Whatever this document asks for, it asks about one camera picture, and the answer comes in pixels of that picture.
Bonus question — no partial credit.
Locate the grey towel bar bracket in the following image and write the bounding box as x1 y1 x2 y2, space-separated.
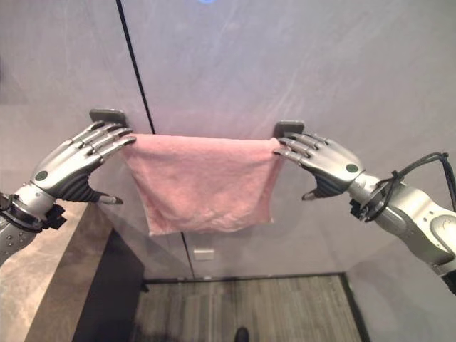
274 120 306 136
88 108 128 124

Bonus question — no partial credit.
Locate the black wall seam strip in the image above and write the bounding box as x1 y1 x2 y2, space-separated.
115 0 195 279

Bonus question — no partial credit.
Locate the stone sink counter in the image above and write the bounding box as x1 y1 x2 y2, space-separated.
0 199 115 342

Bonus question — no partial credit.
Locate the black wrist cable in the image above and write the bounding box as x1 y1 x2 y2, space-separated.
356 152 456 222

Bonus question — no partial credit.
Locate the pink towel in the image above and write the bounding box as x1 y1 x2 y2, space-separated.
120 133 283 237

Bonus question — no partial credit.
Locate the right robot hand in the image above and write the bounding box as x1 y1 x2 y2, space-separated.
272 130 366 202

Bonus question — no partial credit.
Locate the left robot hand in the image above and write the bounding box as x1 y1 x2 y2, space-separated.
26 120 138 207

